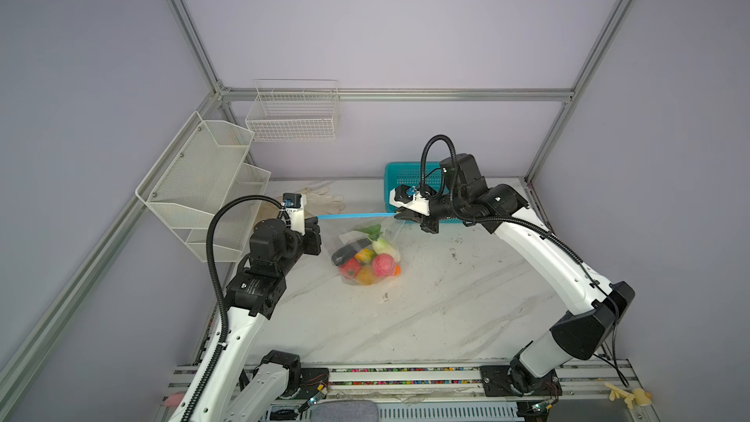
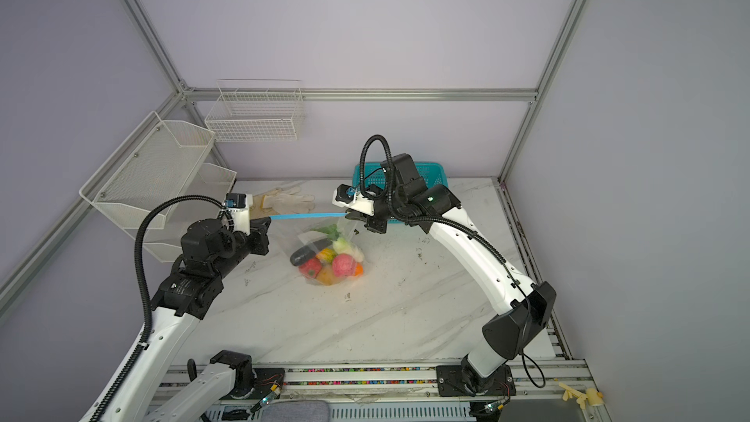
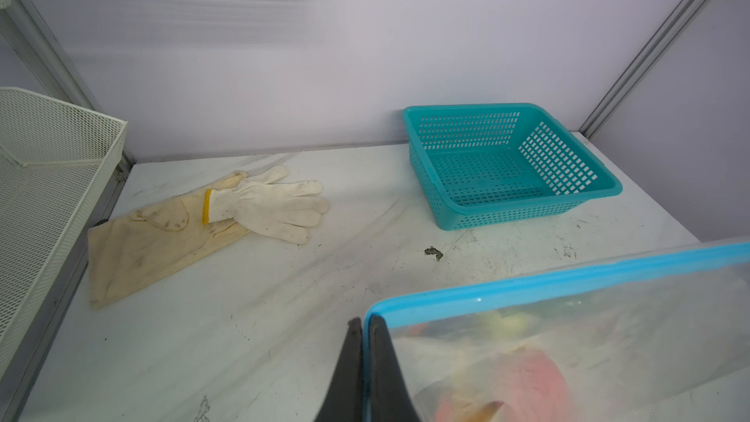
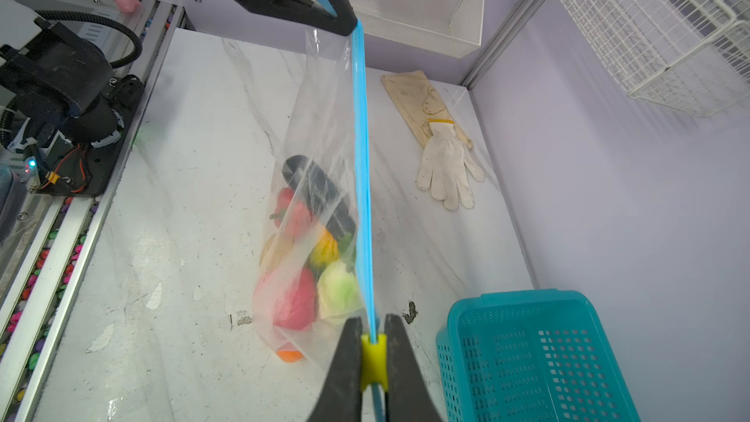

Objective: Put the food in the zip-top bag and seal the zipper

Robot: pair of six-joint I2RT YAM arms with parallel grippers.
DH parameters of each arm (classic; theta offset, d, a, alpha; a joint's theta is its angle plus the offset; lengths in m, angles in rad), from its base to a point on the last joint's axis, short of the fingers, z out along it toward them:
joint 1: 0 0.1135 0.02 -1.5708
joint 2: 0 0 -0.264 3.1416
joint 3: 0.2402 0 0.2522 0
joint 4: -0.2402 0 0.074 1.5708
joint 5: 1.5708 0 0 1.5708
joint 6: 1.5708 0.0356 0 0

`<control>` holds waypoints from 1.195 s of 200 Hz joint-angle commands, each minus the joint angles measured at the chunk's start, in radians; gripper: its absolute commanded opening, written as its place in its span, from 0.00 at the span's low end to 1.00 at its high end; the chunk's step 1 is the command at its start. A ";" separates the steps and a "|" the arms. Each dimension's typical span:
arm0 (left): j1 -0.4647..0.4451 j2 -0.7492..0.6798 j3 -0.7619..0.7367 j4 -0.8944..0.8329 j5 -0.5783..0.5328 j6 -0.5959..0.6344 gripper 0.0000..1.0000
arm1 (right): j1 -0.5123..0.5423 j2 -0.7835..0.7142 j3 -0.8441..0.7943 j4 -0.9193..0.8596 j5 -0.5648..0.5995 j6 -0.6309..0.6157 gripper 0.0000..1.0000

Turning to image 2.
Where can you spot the pink toy fruit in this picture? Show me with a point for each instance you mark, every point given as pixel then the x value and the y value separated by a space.
pixel 344 265

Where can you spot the teal plastic basket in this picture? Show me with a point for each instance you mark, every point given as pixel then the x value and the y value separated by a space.
pixel 432 172

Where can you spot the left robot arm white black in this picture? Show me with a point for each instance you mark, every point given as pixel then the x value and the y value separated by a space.
pixel 133 386

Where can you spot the dark toy eggplant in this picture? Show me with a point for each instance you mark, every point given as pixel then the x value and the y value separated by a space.
pixel 307 251

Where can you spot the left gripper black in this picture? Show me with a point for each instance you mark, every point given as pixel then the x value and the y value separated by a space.
pixel 257 233

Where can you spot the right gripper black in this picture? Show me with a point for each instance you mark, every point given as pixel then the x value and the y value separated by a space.
pixel 370 221

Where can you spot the red toy fruit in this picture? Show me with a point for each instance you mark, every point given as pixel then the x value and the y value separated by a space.
pixel 311 269

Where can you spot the clear zip top bag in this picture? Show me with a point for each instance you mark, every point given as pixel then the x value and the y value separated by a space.
pixel 290 232

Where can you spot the white mesh shelf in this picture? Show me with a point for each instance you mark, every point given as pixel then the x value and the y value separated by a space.
pixel 158 162
pixel 212 181

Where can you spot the white mesh lower shelf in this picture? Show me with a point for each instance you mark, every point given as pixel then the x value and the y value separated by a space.
pixel 212 181

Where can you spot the white wire wall basket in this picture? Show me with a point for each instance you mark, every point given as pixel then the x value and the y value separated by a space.
pixel 257 110

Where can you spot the white mesh upper shelf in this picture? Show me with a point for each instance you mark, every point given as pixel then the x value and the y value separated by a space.
pixel 158 162

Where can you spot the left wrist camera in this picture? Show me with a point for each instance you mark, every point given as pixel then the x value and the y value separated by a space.
pixel 238 206

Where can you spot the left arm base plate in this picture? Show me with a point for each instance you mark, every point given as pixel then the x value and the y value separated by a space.
pixel 256 383

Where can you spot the yellow toy mango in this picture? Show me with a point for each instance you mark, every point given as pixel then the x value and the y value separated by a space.
pixel 327 277

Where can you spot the grey cloth pad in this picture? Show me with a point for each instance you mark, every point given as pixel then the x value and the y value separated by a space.
pixel 297 411

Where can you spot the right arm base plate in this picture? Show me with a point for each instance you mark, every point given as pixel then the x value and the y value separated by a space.
pixel 462 381

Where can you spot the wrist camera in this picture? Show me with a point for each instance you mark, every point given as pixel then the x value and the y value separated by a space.
pixel 350 198
pixel 238 206

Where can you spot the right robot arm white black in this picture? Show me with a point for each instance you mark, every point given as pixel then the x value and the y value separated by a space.
pixel 522 307

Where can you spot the green toy vegetable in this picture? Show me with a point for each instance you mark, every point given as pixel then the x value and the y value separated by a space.
pixel 327 255

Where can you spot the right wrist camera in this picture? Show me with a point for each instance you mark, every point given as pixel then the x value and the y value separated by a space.
pixel 350 198

